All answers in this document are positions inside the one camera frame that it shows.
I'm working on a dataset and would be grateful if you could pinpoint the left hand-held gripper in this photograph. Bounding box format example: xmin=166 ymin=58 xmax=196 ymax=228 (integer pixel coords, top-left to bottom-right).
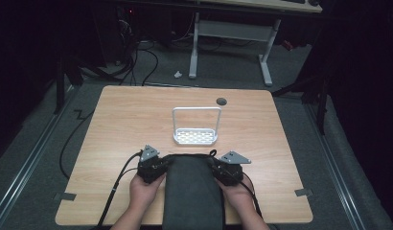
xmin=136 ymin=144 xmax=171 ymax=185

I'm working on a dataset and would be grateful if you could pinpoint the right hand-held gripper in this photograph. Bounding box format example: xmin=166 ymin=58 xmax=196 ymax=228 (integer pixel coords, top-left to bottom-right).
xmin=211 ymin=150 xmax=252 ymax=187

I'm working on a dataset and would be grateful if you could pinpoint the dark cloth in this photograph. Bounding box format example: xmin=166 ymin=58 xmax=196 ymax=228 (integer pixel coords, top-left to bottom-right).
xmin=161 ymin=149 xmax=226 ymax=230

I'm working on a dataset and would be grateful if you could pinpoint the person's right hand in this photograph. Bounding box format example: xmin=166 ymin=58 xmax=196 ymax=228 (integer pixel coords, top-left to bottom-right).
xmin=215 ymin=173 xmax=255 ymax=213

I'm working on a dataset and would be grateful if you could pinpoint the person's left hand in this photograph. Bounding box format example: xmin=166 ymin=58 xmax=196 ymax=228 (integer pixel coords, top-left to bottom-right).
xmin=128 ymin=172 xmax=167 ymax=211

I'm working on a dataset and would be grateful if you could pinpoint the black metal stand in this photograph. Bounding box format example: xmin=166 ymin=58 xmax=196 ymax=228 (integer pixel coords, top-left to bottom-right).
xmin=53 ymin=57 xmax=87 ymax=116
xmin=270 ymin=72 xmax=334 ymax=136

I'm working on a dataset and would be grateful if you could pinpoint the white-legged desk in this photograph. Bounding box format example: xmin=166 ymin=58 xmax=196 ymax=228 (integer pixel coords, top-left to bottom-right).
xmin=188 ymin=0 xmax=324 ymax=87

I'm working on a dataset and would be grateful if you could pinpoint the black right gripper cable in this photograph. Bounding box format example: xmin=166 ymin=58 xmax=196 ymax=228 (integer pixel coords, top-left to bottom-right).
xmin=217 ymin=162 xmax=265 ymax=222

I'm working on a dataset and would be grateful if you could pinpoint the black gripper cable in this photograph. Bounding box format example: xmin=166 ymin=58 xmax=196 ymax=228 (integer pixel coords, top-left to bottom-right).
xmin=217 ymin=162 xmax=265 ymax=222
xmin=94 ymin=150 xmax=145 ymax=230

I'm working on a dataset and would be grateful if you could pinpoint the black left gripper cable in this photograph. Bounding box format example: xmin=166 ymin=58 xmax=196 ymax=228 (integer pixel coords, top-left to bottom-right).
xmin=94 ymin=150 xmax=145 ymax=230

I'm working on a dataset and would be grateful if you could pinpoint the white wire rack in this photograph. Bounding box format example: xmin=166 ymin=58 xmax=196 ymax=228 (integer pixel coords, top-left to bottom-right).
xmin=171 ymin=105 xmax=223 ymax=147

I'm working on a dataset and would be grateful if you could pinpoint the black floor cable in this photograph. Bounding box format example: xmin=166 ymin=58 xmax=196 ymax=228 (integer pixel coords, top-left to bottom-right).
xmin=58 ymin=108 xmax=97 ymax=180

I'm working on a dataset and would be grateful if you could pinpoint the aluminium floor rail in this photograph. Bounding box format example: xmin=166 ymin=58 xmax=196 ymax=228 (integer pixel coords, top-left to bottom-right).
xmin=303 ymin=101 xmax=367 ymax=230
xmin=0 ymin=85 xmax=78 ymax=225

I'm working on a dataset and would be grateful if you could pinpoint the bundle of black cables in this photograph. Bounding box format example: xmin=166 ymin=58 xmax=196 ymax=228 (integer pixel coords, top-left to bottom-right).
xmin=112 ymin=6 xmax=160 ymax=87

